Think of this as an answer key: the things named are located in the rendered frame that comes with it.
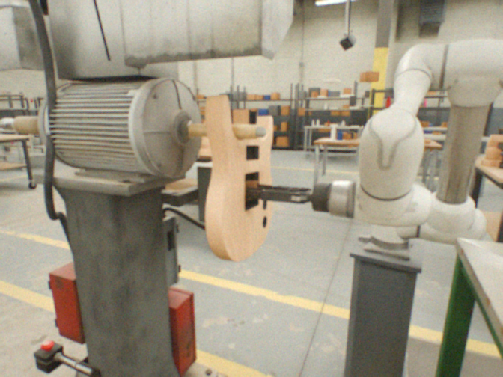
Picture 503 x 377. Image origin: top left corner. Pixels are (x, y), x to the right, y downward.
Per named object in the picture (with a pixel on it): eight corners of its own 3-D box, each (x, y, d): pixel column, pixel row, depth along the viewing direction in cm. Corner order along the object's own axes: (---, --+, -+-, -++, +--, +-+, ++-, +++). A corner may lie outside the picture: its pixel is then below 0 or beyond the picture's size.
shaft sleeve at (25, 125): (31, 118, 107) (29, 135, 107) (13, 114, 102) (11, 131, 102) (67, 119, 100) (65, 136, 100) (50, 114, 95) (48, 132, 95)
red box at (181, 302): (130, 360, 126) (121, 279, 117) (151, 339, 137) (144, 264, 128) (181, 380, 117) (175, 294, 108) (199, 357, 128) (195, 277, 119)
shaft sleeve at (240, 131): (196, 125, 80) (194, 137, 80) (188, 122, 77) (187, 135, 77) (260, 126, 73) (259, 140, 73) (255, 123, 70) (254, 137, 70)
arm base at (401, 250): (362, 235, 153) (363, 224, 151) (412, 245, 142) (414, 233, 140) (353, 248, 138) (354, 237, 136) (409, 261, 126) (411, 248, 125)
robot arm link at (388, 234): (373, 227, 148) (378, 182, 142) (417, 235, 139) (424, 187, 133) (367, 238, 134) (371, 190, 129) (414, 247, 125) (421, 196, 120)
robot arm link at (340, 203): (355, 215, 78) (330, 212, 81) (358, 179, 77) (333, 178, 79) (351, 222, 70) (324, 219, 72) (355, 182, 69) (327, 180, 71)
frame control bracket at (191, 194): (169, 206, 99) (168, 194, 98) (201, 192, 115) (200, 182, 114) (180, 207, 97) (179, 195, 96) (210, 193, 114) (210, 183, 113)
